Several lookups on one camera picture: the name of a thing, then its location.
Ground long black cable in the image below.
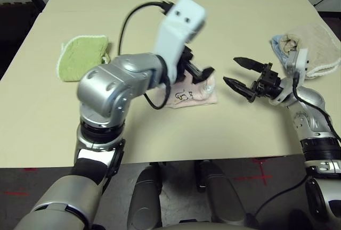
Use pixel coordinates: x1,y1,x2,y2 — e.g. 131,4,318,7
245,176,310,228

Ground black left robot leg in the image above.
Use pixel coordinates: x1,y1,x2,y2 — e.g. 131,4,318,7
127,167,163,230

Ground black right camera cable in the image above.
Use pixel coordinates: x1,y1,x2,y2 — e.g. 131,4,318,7
292,74,341,145

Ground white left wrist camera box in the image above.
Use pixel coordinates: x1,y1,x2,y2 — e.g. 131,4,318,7
153,0,208,84

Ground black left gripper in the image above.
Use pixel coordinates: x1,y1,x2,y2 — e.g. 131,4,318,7
175,45,215,84

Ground black right robot leg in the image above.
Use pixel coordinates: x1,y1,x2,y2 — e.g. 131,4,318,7
196,160,247,228

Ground light blue terry towel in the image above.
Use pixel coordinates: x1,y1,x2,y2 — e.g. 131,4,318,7
271,35,291,67

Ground pink terry towel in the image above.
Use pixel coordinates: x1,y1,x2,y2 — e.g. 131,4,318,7
164,74,218,108

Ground green terry towel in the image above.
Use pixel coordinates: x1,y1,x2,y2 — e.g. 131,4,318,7
56,35,111,83

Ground black robot leg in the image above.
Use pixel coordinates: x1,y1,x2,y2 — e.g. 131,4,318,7
127,167,163,230
196,160,247,228

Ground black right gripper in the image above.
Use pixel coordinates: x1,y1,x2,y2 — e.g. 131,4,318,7
223,56,285,103

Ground beige terry towel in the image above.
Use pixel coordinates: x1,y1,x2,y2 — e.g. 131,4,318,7
282,24,341,80

